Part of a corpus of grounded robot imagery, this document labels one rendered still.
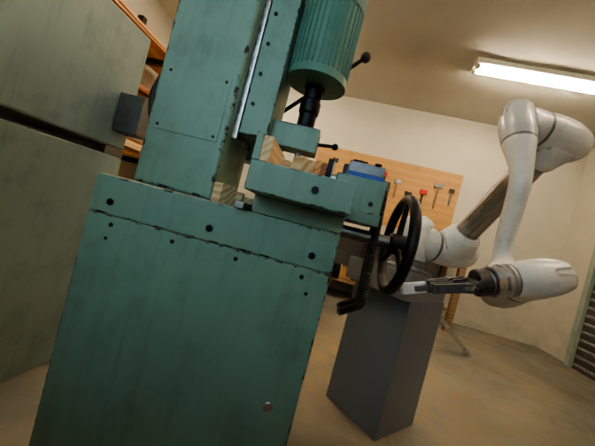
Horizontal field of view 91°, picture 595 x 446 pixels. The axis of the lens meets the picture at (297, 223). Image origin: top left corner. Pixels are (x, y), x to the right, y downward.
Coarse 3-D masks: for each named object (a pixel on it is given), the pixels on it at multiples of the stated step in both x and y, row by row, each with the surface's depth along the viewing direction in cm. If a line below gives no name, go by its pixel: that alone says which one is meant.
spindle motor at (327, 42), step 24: (312, 0) 79; (336, 0) 77; (360, 0) 79; (312, 24) 78; (336, 24) 77; (360, 24) 82; (312, 48) 77; (336, 48) 77; (288, 72) 82; (312, 72) 77; (336, 72) 78; (336, 96) 87
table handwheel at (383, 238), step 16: (400, 208) 87; (416, 208) 72; (400, 224) 82; (416, 224) 70; (368, 240) 82; (384, 240) 81; (400, 240) 80; (416, 240) 68; (384, 256) 90; (400, 256) 77; (384, 272) 90; (400, 272) 70; (384, 288) 78
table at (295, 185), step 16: (256, 160) 56; (256, 176) 56; (272, 176) 55; (288, 176) 55; (304, 176) 55; (320, 176) 55; (256, 192) 59; (272, 192) 55; (288, 192) 55; (304, 192) 55; (320, 192) 55; (336, 192) 54; (352, 192) 54; (320, 208) 57; (336, 208) 54; (368, 224) 75
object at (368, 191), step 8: (336, 176) 77; (344, 176) 77; (352, 176) 77; (360, 184) 77; (368, 184) 77; (376, 184) 77; (384, 184) 76; (360, 192) 77; (368, 192) 77; (376, 192) 76; (384, 192) 76; (360, 200) 77; (368, 200) 77; (376, 200) 76; (352, 208) 77; (360, 208) 77; (368, 208) 77; (376, 208) 76
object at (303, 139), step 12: (276, 120) 82; (276, 132) 82; (288, 132) 82; (300, 132) 82; (312, 132) 81; (288, 144) 82; (300, 144) 82; (312, 144) 81; (300, 156) 85; (312, 156) 85
